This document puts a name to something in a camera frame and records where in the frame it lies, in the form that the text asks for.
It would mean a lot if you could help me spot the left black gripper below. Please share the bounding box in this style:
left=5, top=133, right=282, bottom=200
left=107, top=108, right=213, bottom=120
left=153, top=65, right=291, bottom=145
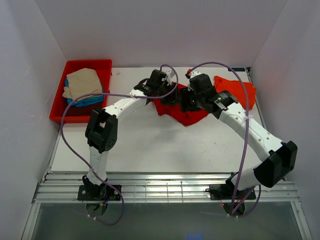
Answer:
left=155, top=81, right=180, bottom=105

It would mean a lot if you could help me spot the red t shirt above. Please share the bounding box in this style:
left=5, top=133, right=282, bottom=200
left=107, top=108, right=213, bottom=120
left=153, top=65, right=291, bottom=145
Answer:
left=153, top=99, right=208, bottom=127

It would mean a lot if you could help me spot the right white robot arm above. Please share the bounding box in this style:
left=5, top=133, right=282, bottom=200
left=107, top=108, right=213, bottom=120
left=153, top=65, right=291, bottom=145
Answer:
left=180, top=87, right=298, bottom=199

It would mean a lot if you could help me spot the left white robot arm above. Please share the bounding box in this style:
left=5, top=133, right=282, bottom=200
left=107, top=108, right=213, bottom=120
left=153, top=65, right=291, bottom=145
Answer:
left=82, top=82, right=177, bottom=200

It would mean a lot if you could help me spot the folded orange t shirt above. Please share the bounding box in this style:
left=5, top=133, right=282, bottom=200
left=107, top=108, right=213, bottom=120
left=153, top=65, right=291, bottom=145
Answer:
left=214, top=75, right=257, bottom=110

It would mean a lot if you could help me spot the blue table label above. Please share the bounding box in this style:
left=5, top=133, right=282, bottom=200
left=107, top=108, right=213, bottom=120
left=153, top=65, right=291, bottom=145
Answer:
left=231, top=67, right=246, bottom=72

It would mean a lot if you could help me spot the beige folded t shirt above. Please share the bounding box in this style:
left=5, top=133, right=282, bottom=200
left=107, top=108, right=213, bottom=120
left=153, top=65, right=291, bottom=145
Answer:
left=62, top=68, right=103, bottom=100

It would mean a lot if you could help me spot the blue folded t shirt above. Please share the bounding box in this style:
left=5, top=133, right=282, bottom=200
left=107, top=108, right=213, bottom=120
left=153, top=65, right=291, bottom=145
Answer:
left=64, top=78, right=104, bottom=108

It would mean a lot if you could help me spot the red plastic bin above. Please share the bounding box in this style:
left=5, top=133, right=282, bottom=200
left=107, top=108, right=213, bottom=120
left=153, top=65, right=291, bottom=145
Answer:
left=49, top=59, right=112, bottom=124

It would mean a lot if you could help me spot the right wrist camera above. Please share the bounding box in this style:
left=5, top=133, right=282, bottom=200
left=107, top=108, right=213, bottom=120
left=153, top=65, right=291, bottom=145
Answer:
left=187, top=70, right=217, bottom=96

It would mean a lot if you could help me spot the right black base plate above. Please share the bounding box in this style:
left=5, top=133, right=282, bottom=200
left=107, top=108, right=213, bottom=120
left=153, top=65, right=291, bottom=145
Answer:
left=205, top=184, right=256, bottom=200

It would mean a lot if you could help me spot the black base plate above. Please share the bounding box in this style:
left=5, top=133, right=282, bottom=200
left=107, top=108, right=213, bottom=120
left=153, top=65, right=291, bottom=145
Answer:
left=205, top=184, right=256, bottom=200
left=76, top=185, right=121, bottom=202

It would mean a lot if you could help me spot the aluminium rail frame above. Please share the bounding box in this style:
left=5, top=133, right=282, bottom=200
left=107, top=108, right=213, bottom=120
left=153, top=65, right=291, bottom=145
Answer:
left=20, top=66, right=313, bottom=240

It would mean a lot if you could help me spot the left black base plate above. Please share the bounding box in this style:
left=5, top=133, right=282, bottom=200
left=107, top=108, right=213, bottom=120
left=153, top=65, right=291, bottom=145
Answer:
left=76, top=185, right=121, bottom=202

